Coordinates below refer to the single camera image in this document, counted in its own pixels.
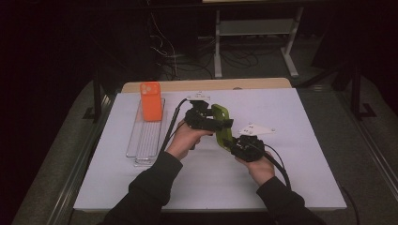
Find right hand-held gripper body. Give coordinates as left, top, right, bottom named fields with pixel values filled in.
left=230, top=123, right=277, bottom=163

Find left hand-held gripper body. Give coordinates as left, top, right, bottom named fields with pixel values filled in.
left=183, top=92, right=222, bottom=132

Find green cartoon phone case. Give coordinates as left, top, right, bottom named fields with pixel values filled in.
left=210, top=103, right=235, bottom=150

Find orange phone case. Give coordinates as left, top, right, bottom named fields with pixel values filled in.
left=139, top=82, right=164, bottom=123

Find clear plastic tray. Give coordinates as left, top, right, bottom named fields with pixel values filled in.
left=125, top=97, right=167, bottom=168

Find person's right hand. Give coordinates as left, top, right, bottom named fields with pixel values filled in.
left=235, top=151, right=276, bottom=188

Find person's left hand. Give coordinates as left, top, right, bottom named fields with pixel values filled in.
left=165, top=120, right=215, bottom=162

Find light wooden table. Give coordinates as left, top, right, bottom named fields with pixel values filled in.
left=121, top=77, right=293, bottom=94

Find black metal stand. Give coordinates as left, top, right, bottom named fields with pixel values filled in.
left=83, top=69, right=109, bottom=123
left=350, top=60, right=378, bottom=121

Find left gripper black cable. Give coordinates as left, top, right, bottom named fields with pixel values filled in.
left=159, top=97, right=191, bottom=154

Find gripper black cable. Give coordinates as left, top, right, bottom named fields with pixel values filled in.
left=262, top=142, right=360, bottom=225
left=159, top=97, right=191, bottom=154

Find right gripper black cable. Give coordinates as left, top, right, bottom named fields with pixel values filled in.
left=262, top=142, right=360, bottom=225

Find tangle of floor cables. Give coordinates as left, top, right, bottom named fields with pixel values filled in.
left=146, top=12, right=261, bottom=81

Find white metal desk frame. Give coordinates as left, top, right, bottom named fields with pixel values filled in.
left=201, top=0, right=306, bottom=79

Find aluminium frame rail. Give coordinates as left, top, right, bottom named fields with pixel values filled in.
left=51, top=93, right=115, bottom=225
left=337, top=92, right=398, bottom=191

